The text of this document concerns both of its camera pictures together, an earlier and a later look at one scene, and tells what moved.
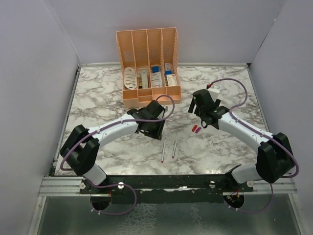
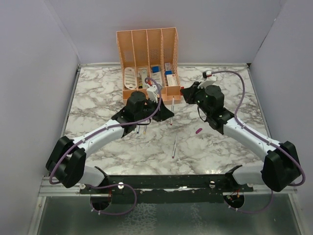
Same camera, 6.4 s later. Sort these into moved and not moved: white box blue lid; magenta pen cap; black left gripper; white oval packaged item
Moved: black left gripper
Not moved: white oval packaged item; white box blue lid; magenta pen cap
